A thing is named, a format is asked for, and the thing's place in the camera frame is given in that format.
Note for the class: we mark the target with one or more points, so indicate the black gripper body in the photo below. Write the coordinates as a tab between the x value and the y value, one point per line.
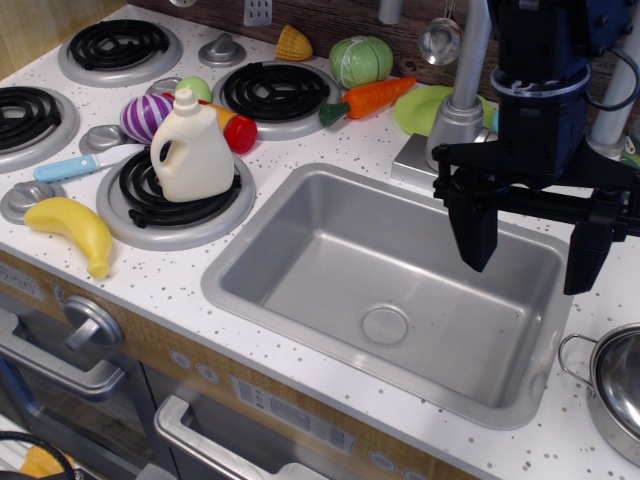
541	162

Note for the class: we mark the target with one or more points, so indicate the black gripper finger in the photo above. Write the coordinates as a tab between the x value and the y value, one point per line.
590	244
473	218

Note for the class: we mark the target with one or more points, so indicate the cream detergent bottle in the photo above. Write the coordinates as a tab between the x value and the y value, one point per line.
189	154

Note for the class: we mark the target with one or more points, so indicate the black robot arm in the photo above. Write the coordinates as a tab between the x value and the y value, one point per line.
552	40

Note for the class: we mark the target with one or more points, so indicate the grey sink basin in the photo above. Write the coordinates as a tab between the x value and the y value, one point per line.
369	274

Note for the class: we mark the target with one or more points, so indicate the blue toy bowl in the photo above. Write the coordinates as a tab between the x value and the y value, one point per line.
495	121

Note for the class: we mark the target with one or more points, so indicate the grey vertical pole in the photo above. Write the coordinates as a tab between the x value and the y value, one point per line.
606	135

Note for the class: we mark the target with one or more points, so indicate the silver faucet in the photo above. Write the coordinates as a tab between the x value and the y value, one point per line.
415	164

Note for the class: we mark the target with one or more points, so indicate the green toy can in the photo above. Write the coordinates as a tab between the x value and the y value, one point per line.
630	153

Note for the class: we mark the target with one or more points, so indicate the green toy plate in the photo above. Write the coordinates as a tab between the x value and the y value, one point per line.
417	110

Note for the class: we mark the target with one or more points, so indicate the hanging steel ladle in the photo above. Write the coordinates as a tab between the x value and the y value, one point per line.
440	41

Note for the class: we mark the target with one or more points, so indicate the orange toy carrot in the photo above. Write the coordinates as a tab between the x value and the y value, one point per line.
364	100

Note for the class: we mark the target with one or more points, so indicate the green toy cabbage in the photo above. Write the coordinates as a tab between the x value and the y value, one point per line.
360	60

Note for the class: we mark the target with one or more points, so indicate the back right stove burner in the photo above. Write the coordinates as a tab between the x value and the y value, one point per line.
283	98

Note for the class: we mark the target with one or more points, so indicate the stove burner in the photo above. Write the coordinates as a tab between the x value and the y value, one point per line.
36	123
283	98
119	53
131	202

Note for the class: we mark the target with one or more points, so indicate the yellow toy corn piece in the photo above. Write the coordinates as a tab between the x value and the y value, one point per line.
293	45

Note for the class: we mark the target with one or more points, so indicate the red toy ketchup bottle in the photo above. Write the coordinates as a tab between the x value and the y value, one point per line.
239	129

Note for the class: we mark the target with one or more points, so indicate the hanging grey spatula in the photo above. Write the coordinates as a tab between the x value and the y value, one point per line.
257	13

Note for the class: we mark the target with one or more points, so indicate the grey stove knob back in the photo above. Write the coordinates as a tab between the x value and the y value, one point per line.
222	52

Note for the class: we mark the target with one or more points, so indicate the grey stove knob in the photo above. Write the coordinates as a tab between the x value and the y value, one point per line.
101	138
162	86
222	52
24	195

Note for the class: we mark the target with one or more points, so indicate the light green toy ball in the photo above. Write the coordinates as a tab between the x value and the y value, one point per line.
198	86

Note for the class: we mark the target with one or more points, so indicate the grey stove knob centre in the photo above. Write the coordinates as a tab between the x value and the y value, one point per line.
162	86

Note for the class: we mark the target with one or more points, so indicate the front right stove burner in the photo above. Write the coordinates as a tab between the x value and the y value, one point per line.
131	202

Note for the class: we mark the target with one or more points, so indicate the purple striped toy egg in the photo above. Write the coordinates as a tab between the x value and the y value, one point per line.
142	116

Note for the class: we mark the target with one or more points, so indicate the grey stove knob middle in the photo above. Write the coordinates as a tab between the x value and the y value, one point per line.
101	138

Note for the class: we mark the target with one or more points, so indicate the yellow toy banana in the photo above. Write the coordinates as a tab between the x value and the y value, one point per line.
79	224

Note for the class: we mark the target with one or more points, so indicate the back left stove burner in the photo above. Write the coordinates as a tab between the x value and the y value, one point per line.
119	53

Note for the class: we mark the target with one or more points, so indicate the grey oven dial knob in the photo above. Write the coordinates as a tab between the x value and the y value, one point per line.
91	324

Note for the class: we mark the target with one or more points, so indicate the front left stove burner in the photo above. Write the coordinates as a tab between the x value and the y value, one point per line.
36	123

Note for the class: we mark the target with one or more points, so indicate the grey stove knob front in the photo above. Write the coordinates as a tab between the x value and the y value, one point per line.
24	195

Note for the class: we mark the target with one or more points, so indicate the grey dishwasher door handle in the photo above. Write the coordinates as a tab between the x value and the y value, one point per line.
170	424

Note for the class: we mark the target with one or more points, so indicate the blue handled toy knife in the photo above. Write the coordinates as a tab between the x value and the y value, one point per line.
85	164

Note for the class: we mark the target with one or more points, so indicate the grey oven door handle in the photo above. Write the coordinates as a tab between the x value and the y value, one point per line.
99	383

